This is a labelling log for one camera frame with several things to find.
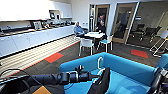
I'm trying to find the black garment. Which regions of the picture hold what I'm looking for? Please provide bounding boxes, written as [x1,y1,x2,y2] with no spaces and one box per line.
[86,67,111,94]

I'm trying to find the pale clothes hanger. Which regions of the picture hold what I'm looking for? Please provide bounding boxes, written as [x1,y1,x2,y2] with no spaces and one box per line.
[95,56,108,79]

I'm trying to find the blue sofa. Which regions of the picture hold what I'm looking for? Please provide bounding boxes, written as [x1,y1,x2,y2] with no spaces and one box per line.
[59,51,168,94]

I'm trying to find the white chair with blue seat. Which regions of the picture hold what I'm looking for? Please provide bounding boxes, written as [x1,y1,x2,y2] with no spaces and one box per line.
[99,34,114,54]

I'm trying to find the white rectangular table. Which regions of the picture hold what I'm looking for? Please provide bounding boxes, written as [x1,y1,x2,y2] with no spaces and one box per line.
[83,31,106,39]

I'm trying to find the white kitchen counter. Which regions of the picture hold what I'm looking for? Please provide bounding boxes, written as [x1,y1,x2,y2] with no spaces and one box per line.
[0,24,76,58]

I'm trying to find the black office chair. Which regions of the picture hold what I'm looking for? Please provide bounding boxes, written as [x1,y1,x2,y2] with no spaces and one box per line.
[134,23,146,38]
[146,25,164,42]

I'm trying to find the dark countertop appliance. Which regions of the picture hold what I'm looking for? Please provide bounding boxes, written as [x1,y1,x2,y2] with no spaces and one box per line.
[31,20,44,31]

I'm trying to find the white metal frame stand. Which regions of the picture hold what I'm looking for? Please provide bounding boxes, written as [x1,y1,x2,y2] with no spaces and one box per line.
[149,29,168,56]

